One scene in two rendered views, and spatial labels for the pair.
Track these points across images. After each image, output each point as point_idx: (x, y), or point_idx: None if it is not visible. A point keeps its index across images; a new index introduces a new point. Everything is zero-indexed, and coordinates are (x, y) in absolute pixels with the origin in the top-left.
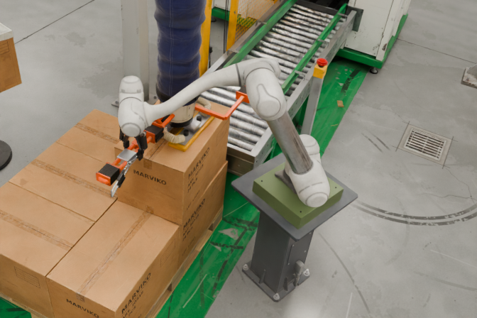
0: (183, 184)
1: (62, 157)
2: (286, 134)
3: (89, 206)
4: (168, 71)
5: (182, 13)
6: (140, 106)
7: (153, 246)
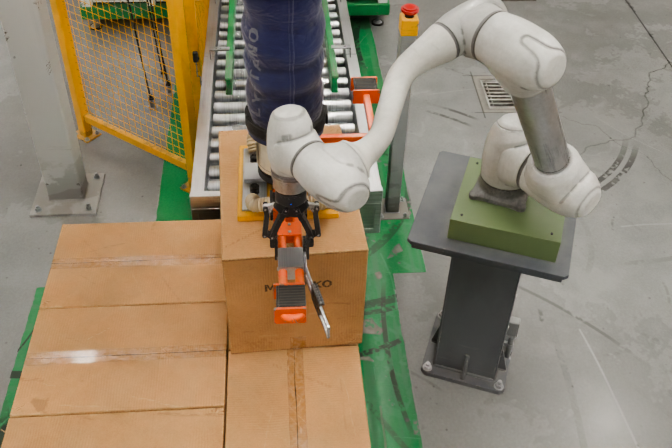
0: (366, 272)
1: (74, 328)
2: (552, 111)
3: (193, 388)
4: (287, 85)
5: None
6: (347, 149)
7: (349, 397)
